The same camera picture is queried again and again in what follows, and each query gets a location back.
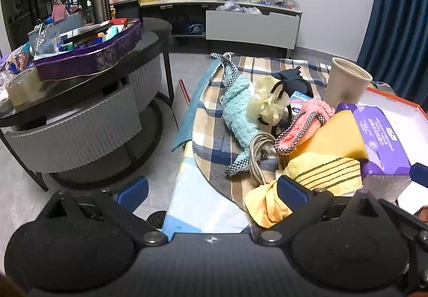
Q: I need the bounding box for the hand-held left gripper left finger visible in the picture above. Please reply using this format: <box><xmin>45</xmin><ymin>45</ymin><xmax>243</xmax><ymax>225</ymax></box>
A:
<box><xmin>37</xmin><ymin>176</ymin><xmax>168</xmax><ymax>246</ymax></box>

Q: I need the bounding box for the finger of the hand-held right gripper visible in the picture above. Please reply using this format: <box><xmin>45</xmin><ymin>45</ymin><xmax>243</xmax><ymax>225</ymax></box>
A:
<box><xmin>410</xmin><ymin>163</ymin><xmax>428</xmax><ymax>188</ymax></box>
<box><xmin>378</xmin><ymin>198</ymin><xmax>428</xmax><ymax>251</ymax></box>

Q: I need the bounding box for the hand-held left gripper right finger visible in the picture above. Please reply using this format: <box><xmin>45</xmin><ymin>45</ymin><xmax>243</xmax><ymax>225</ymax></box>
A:
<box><xmin>256</xmin><ymin>176</ymin><xmax>395</xmax><ymax>246</ymax></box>

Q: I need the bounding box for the plain yellow cloth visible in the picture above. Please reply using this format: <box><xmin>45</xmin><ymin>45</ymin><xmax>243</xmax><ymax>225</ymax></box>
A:
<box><xmin>245</xmin><ymin>179</ymin><xmax>293</xmax><ymax>229</ymax></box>

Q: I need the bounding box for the yellow striped towel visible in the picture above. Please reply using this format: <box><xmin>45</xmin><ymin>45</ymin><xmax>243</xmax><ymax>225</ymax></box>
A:
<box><xmin>284</xmin><ymin>154</ymin><xmax>363</xmax><ymax>197</ymax></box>

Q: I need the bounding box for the grey cable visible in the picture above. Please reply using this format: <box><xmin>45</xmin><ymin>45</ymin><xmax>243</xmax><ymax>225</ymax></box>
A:
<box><xmin>249</xmin><ymin>133</ymin><xmax>280</xmax><ymax>186</ymax></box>

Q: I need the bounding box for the yellow sponge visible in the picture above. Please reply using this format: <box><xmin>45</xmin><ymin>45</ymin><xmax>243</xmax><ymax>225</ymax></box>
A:
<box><xmin>288</xmin><ymin>110</ymin><xmax>370</xmax><ymax>162</ymax></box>

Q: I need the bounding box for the pink fuzzy cloth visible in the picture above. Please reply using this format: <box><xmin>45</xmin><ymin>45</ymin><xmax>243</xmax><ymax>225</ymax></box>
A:
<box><xmin>274</xmin><ymin>99</ymin><xmax>335</xmax><ymax>155</ymax></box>

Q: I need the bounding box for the orange white box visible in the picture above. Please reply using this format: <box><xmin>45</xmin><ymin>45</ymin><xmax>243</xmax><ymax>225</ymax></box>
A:
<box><xmin>358</xmin><ymin>85</ymin><xmax>428</xmax><ymax>217</ymax></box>

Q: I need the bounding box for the light blue fuzzy cloth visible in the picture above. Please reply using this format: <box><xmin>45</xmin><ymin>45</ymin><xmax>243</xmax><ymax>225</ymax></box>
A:
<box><xmin>210</xmin><ymin>52</ymin><xmax>259</xmax><ymax>177</ymax></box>

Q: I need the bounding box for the dark navy cloth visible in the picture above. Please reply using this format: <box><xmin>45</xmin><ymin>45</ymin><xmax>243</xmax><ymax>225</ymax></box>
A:
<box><xmin>272</xmin><ymin>66</ymin><xmax>314</xmax><ymax>98</ymax></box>

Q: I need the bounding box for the purple tissue pack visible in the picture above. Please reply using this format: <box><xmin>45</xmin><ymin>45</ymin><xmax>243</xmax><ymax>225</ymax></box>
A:
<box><xmin>335</xmin><ymin>102</ymin><xmax>412</xmax><ymax>179</ymax></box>

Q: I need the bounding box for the pale blue checked sheet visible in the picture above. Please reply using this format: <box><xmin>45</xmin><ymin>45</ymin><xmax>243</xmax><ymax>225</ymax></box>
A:
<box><xmin>160</xmin><ymin>141</ymin><xmax>251</xmax><ymax>234</ymax></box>

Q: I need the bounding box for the light blue packet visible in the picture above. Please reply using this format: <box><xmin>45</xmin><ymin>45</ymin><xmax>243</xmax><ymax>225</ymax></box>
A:
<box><xmin>288</xmin><ymin>91</ymin><xmax>313</xmax><ymax>117</ymax></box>

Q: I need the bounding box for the yellow organza scrunchie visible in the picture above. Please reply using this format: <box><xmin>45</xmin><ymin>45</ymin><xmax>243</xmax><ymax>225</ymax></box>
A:
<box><xmin>247</xmin><ymin>78</ymin><xmax>291</xmax><ymax>126</ymax></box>

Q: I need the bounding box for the round black coffee table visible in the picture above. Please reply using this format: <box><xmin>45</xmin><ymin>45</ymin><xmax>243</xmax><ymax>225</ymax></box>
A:
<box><xmin>0</xmin><ymin>18</ymin><xmax>179</xmax><ymax>192</ymax></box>

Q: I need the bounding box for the plaid blanket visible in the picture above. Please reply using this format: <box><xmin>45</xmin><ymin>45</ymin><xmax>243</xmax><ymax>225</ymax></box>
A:
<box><xmin>172</xmin><ymin>53</ymin><xmax>398</xmax><ymax>214</ymax></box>

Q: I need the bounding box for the red patterned strip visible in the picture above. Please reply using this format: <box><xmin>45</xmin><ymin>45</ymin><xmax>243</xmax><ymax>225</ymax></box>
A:
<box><xmin>178</xmin><ymin>79</ymin><xmax>191</xmax><ymax>105</ymax></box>

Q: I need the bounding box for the beige cup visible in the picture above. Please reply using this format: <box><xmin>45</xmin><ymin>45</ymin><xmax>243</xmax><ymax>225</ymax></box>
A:
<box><xmin>323</xmin><ymin>57</ymin><xmax>373</xmax><ymax>109</ymax></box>

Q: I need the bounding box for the purple patterned tray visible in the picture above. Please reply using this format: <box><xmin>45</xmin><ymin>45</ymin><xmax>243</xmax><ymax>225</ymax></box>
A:
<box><xmin>33</xmin><ymin>20</ymin><xmax>143</xmax><ymax>81</ymax></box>

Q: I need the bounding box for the clear tape roll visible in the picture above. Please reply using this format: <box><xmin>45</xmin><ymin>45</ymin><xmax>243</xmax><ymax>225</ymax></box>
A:
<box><xmin>5</xmin><ymin>68</ymin><xmax>42</xmax><ymax>106</ymax></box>

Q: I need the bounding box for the blue curtain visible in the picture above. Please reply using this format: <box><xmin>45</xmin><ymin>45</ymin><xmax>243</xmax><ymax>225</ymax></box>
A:
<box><xmin>356</xmin><ymin>0</ymin><xmax>428</xmax><ymax>97</ymax></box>

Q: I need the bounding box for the pile of small boxes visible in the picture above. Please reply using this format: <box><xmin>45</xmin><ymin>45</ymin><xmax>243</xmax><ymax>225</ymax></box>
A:
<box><xmin>28</xmin><ymin>11</ymin><xmax>132</xmax><ymax>55</ymax></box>

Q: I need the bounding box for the white television cabinet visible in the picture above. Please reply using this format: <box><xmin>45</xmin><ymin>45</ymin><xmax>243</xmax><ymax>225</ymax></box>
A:
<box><xmin>139</xmin><ymin>0</ymin><xmax>303</xmax><ymax>59</ymax></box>

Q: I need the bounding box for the clear snack bag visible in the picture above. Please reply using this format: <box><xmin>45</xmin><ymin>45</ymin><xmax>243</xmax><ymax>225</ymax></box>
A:
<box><xmin>0</xmin><ymin>45</ymin><xmax>36</xmax><ymax>74</ymax></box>

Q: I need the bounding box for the stainless steel tumbler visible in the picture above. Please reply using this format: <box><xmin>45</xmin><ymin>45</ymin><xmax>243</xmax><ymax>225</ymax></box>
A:
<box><xmin>90</xmin><ymin>0</ymin><xmax>112</xmax><ymax>24</ymax></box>

